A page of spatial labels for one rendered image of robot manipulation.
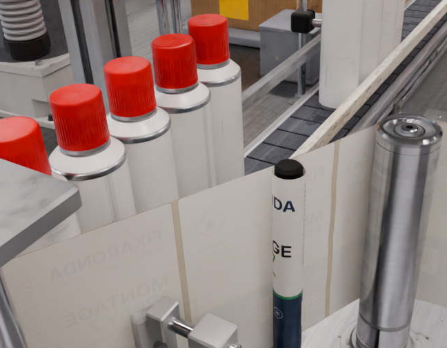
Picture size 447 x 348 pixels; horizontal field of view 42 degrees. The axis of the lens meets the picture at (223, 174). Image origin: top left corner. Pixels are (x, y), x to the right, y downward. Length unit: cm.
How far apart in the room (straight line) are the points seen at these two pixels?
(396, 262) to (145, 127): 19
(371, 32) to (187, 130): 42
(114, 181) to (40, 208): 23
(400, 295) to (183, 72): 22
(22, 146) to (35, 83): 57
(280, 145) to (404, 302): 34
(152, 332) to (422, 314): 25
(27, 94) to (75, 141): 56
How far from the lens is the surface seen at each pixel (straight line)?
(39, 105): 94
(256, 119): 88
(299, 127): 75
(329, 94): 79
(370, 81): 80
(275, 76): 70
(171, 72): 45
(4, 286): 20
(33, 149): 35
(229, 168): 53
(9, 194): 18
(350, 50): 76
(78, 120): 37
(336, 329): 48
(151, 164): 43
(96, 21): 57
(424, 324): 50
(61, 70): 92
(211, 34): 48
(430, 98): 97
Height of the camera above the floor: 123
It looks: 32 degrees down
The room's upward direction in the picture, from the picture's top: 4 degrees counter-clockwise
